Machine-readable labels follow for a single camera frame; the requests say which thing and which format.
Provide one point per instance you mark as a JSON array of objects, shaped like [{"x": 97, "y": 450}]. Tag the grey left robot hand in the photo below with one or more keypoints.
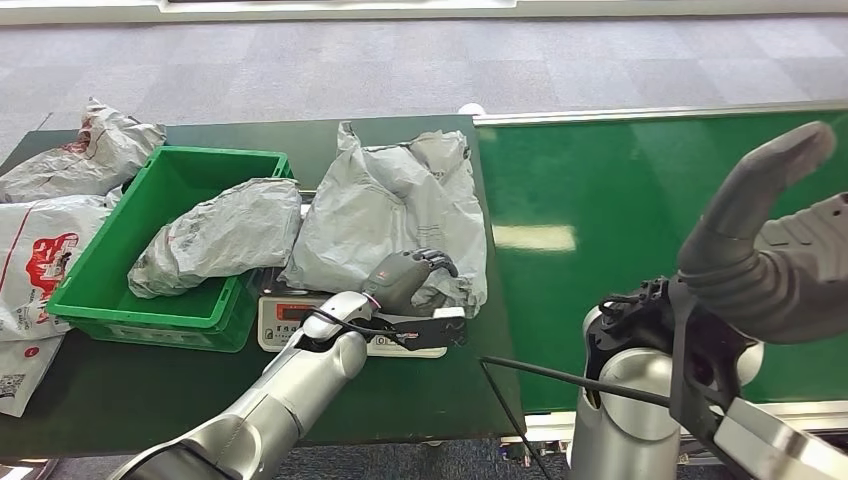
[{"x": 397, "y": 281}]

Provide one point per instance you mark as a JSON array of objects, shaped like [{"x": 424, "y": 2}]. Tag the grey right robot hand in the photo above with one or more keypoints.
[{"x": 795, "y": 278}]

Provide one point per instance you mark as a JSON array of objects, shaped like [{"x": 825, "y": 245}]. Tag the large grey mailer package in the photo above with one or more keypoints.
[{"x": 384, "y": 199}]

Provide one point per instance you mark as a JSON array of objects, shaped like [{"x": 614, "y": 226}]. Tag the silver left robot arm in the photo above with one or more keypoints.
[{"x": 285, "y": 397}]

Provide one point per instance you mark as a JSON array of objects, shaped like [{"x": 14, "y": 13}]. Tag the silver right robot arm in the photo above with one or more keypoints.
[{"x": 623, "y": 424}]

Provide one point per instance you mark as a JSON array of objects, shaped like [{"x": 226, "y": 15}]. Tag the small grey mailer package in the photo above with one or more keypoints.
[{"x": 225, "y": 232}]

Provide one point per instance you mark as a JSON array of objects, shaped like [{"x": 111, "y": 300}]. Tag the green conveyor belt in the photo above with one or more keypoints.
[{"x": 596, "y": 185}]

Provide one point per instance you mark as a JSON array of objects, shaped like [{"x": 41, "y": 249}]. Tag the white weighing scale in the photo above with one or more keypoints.
[{"x": 278, "y": 324}]

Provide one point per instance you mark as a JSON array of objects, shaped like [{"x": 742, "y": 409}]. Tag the dark green table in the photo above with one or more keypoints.
[{"x": 166, "y": 397}]

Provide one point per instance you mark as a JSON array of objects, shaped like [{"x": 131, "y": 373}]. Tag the green plastic crate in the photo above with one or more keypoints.
[{"x": 99, "y": 278}]

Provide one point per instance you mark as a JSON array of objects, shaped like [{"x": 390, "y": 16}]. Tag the grey mailer with red print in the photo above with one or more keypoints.
[{"x": 86, "y": 159}]

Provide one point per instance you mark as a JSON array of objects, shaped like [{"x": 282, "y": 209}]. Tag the white mailer with red print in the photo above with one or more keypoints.
[{"x": 40, "y": 265}]

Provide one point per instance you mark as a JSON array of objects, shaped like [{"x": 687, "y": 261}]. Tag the white mailer with QR code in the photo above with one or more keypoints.
[{"x": 23, "y": 378}]

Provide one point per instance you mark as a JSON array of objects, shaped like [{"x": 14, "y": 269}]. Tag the black right wrist bracket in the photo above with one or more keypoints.
[{"x": 696, "y": 371}]

